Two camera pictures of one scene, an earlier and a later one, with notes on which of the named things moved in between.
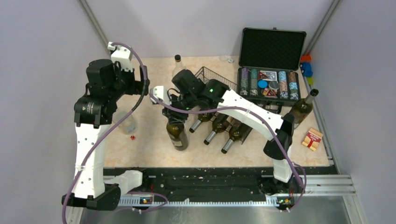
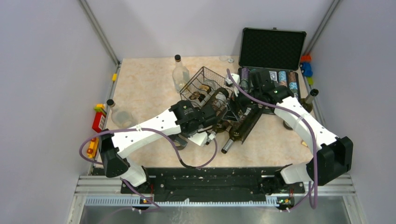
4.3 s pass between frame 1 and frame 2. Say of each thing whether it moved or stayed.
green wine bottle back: stayed
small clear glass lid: stayed
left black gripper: moved
